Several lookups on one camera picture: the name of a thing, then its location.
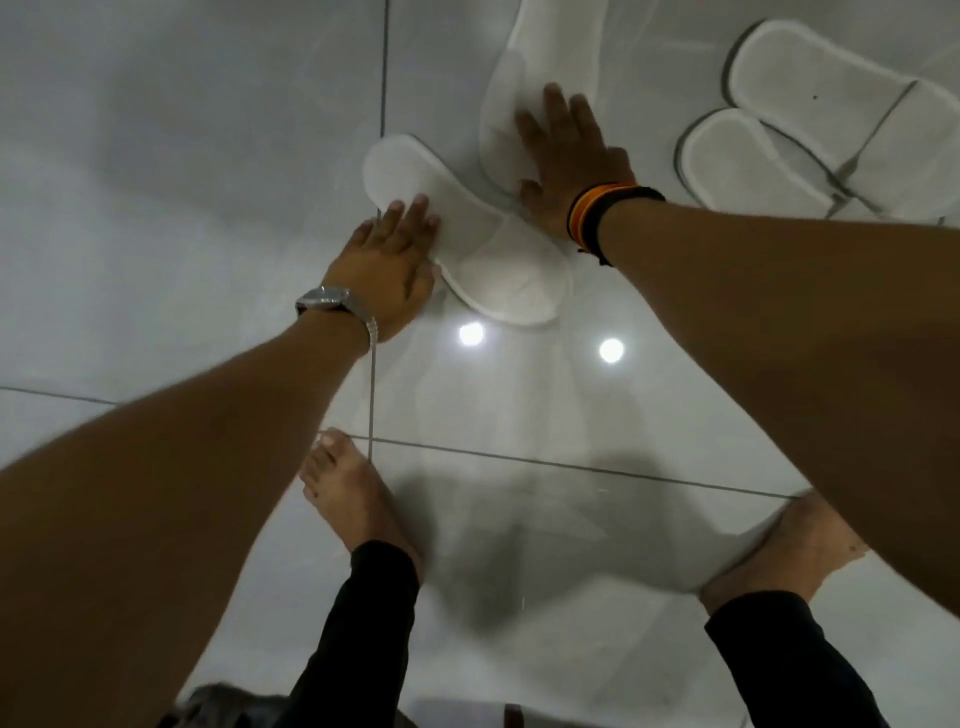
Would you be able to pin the person's left hand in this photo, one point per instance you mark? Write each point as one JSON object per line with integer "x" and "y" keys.
{"x": 379, "y": 270}

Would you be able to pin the person's right hand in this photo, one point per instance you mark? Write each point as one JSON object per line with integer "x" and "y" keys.
{"x": 577, "y": 176}

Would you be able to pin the person's right thumb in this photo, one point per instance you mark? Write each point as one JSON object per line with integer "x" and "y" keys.
{"x": 531, "y": 199}

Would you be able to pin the person's left thumb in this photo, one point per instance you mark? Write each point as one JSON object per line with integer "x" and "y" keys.
{"x": 426, "y": 281}

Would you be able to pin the person's right little finger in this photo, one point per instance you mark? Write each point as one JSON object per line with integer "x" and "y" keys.
{"x": 604, "y": 139}

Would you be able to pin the person's left middle finger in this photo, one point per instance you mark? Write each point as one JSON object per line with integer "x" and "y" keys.
{"x": 414, "y": 217}

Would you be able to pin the person's right middle finger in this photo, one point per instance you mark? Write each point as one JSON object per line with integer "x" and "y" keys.
{"x": 557, "y": 112}

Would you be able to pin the person's left little finger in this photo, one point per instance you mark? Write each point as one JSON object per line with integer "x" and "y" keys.
{"x": 364, "y": 234}

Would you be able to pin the white slipper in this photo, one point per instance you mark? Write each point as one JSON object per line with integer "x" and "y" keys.
{"x": 825, "y": 90}
{"x": 502, "y": 262}
{"x": 742, "y": 161}
{"x": 525, "y": 60}

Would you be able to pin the person's right forearm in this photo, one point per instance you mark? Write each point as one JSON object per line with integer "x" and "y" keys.
{"x": 810, "y": 337}

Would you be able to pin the person's left forearm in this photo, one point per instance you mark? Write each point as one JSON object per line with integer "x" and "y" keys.
{"x": 165, "y": 525}

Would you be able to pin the silver wristwatch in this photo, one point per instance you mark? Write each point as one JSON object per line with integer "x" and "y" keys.
{"x": 326, "y": 298}

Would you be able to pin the person's left foot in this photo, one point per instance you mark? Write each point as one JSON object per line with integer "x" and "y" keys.
{"x": 352, "y": 502}

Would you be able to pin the person's foot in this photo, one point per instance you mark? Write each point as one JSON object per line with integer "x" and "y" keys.
{"x": 352, "y": 502}
{"x": 787, "y": 551}

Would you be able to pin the black trousers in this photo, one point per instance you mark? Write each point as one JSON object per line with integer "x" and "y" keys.
{"x": 360, "y": 645}

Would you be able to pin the person's right foot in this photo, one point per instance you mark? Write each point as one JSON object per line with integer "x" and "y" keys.
{"x": 787, "y": 551}

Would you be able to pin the grey cloth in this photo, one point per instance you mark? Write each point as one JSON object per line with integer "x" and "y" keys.
{"x": 225, "y": 709}

